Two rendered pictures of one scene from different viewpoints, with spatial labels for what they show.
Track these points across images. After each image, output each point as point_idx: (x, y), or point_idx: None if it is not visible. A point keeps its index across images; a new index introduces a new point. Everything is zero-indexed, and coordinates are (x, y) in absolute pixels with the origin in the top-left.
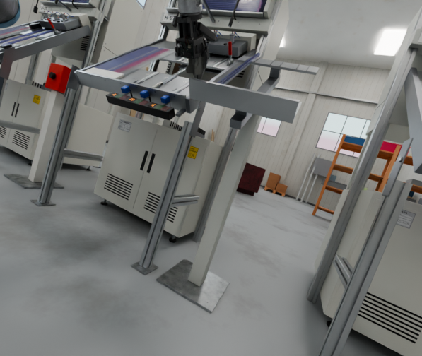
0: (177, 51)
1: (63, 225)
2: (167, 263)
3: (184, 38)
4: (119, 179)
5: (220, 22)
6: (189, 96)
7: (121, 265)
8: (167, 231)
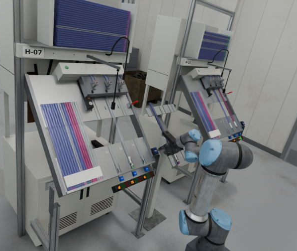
0: (168, 155)
1: None
2: (132, 222)
3: (176, 152)
4: (61, 218)
5: (93, 56)
6: (153, 159)
7: (138, 243)
8: (108, 211)
